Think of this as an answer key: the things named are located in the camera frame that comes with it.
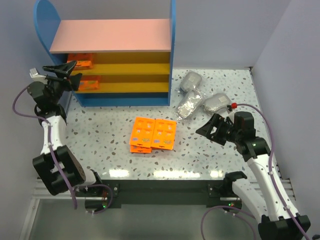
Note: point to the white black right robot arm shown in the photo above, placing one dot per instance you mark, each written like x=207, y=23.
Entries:
x=275, y=213

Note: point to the aluminium frame rail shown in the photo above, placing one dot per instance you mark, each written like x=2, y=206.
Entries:
x=39, y=193

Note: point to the silver sponge pack right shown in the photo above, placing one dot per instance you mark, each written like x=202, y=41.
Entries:
x=217, y=104

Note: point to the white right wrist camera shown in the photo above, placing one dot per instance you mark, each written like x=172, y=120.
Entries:
x=231, y=115

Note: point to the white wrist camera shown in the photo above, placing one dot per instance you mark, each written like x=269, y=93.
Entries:
x=231, y=115
x=35, y=76

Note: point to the orange sponge box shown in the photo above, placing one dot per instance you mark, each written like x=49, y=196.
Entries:
x=142, y=132
x=139, y=149
x=84, y=61
x=164, y=134
x=89, y=83

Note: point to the blue pink yellow shelf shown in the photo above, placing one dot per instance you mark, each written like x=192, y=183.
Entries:
x=134, y=57

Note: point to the orange sponge box on shelf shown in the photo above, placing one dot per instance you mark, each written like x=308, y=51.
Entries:
x=89, y=83

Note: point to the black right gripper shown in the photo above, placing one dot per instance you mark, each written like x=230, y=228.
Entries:
x=223, y=130

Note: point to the silver sponge pack top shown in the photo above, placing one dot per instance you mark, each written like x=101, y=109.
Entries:
x=190, y=82

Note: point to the silver sponge pack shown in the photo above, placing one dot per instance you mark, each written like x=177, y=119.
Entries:
x=190, y=104
x=217, y=104
x=190, y=82

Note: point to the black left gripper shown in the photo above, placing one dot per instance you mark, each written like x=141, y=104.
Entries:
x=54, y=77

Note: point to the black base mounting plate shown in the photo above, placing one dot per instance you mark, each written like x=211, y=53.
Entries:
x=157, y=192

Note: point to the silver sponge pack middle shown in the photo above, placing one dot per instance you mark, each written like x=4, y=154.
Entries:
x=190, y=104

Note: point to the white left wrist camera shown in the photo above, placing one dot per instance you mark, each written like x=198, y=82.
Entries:
x=35, y=76

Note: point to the orange sponge box bottom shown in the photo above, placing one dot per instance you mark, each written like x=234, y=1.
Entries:
x=139, y=149

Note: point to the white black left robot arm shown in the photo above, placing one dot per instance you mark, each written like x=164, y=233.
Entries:
x=56, y=165

